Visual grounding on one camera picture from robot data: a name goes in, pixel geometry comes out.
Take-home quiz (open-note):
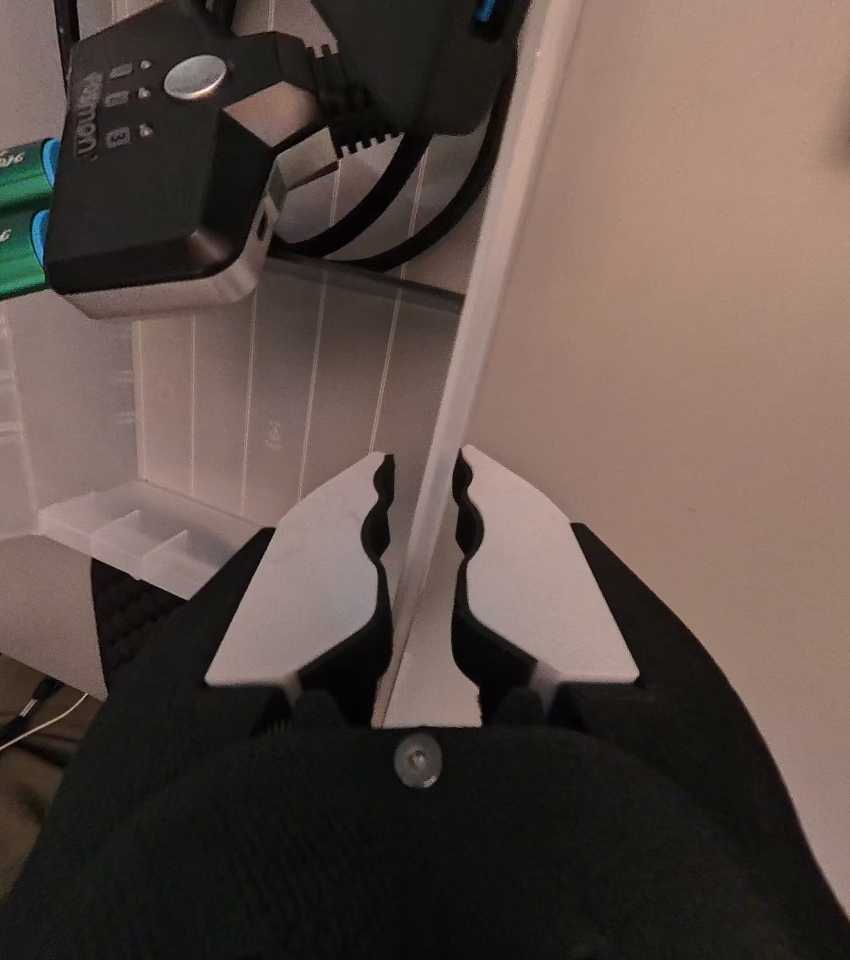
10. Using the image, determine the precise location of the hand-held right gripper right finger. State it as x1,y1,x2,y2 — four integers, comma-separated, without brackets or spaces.
452,444,640,687

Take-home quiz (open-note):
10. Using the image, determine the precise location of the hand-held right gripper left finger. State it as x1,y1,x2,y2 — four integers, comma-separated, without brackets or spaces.
203,450,396,689

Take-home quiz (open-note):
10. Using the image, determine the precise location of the clear plastic bin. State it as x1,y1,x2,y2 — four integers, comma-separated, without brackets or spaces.
0,0,584,732

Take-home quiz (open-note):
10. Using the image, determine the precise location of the silver hdmi switch box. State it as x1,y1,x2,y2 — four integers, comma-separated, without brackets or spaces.
44,30,321,320

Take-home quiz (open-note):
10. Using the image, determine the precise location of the thin black switch cable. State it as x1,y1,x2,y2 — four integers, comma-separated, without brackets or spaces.
275,41,507,275

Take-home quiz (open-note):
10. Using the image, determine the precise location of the black mesh pad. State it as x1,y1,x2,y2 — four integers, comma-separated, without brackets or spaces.
91,558,194,680

